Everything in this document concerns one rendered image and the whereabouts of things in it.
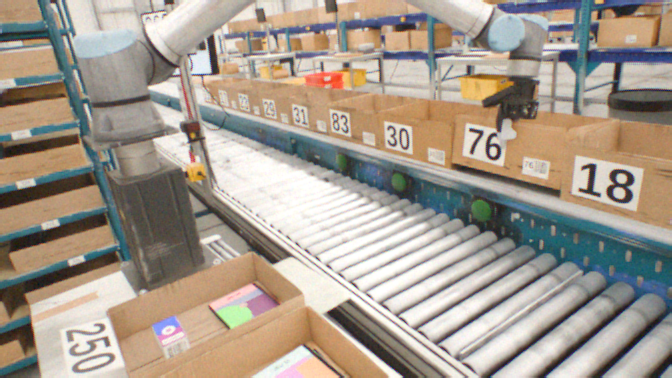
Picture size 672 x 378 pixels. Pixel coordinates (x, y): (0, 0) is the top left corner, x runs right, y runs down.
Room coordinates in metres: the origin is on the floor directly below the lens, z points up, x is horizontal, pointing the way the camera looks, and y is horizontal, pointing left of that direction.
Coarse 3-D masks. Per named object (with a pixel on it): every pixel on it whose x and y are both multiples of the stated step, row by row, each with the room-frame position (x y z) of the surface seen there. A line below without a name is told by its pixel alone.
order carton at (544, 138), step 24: (456, 120) 1.44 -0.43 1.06; (480, 120) 1.35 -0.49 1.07; (528, 120) 1.52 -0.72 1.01; (552, 120) 1.44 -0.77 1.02; (576, 120) 1.37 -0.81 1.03; (600, 120) 1.31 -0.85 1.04; (456, 144) 1.43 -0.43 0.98; (528, 144) 1.20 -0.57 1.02; (552, 144) 1.14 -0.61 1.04; (480, 168) 1.33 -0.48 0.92; (504, 168) 1.26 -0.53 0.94; (552, 168) 1.13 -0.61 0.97
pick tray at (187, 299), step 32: (256, 256) 1.05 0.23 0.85; (160, 288) 0.94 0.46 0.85; (192, 288) 0.98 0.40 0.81; (224, 288) 1.02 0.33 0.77; (288, 288) 0.91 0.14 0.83; (128, 320) 0.89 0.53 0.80; (160, 320) 0.93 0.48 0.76; (192, 320) 0.92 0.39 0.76; (256, 320) 0.78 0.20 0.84; (128, 352) 0.83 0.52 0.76; (160, 352) 0.81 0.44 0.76; (192, 352) 0.70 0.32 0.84
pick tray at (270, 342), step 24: (312, 312) 0.78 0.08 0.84; (240, 336) 0.72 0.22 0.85; (264, 336) 0.74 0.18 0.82; (288, 336) 0.77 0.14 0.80; (312, 336) 0.79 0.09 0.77; (336, 336) 0.71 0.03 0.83; (192, 360) 0.67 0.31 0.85; (216, 360) 0.69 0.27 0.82; (240, 360) 0.71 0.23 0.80; (264, 360) 0.74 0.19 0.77; (336, 360) 0.72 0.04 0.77; (360, 360) 0.64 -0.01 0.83
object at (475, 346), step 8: (568, 280) 0.92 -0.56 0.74; (576, 280) 0.94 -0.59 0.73; (560, 288) 0.90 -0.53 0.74; (544, 296) 0.87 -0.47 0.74; (552, 296) 0.89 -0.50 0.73; (536, 304) 0.85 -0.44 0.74; (520, 312) 0.82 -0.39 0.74; (528, 312) 0.83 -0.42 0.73; (512, 320) 0.80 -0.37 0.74; (496, 328) 0.78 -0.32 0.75; (504, 328) 0.79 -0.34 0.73; (488, 336) 0.76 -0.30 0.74; (472, 344) 0.74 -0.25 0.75; (480, 344) 0.75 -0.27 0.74; (464, 352) 0.72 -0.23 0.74; (472, 352) 0.73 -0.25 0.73
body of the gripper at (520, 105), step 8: (512, 80) 1.27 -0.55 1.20; (520, 80) 1.25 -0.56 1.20; (528, 80) 1.24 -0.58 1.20; (536, 80) 1.25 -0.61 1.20; (520, 88) 1.26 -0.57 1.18; (528, 88) 1.24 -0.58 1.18; (512, 96) 1.28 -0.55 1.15; (520, 96) 1.25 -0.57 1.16; (528, 96) 1.23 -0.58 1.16; (504, 104) 1.27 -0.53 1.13; (512, 104) 1.25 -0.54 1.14; (520, 104) 1.23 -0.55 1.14; (528, 104) 1.25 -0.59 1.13; (536, 104) 1.25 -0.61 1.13; (504, 112) 1.26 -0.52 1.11; (512, 112) 1.25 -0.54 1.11; (520, 112) 1.23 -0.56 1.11; (528, 112) 1.24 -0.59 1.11; (536, 112) 1.25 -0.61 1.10
